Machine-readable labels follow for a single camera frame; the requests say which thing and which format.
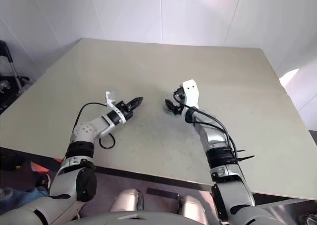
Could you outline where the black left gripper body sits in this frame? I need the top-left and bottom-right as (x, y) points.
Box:
(116, 100), (136, 119)

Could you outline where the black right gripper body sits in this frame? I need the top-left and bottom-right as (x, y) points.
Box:
(173, 86), (187, 115)

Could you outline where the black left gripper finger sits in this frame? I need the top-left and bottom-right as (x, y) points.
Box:
(127, 96), (145, 106)
(130, 100), (144, 111)

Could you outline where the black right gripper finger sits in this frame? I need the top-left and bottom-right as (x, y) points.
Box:
(164, 99), (179, 112)

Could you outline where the pale rounded robot foot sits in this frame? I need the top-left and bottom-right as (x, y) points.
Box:
(110, 189), (139, 213)
(182, 195), (206, 220)

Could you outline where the orange object under table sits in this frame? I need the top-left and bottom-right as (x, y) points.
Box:
(31, 162), (62, 173)

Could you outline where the black and white shoe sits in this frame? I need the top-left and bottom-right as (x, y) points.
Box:
(37, 173), (52, 188)

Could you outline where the grey robot torso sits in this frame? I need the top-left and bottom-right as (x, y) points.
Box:
(0, 197), (280, 225)

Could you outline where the blue jeans leg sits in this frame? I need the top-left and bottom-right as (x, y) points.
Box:
(0, 186), (49, 211)

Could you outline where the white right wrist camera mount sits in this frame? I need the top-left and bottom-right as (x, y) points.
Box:
(182, 79), (201, 111)

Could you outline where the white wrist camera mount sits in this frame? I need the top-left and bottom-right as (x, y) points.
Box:
(105, 91), (126, 124)
(182, 79), (201, 111)

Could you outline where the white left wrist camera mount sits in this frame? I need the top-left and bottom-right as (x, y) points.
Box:
(105, 91), (126, 124)

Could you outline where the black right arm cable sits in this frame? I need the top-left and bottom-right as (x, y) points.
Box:
(173, 92), (238, 159)

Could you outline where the black metal table frame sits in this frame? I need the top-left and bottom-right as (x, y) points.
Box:
(0, 147), (298, 206)

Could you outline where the metal trolley frame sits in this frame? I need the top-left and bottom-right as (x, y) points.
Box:
(0, 40), (30, 112)

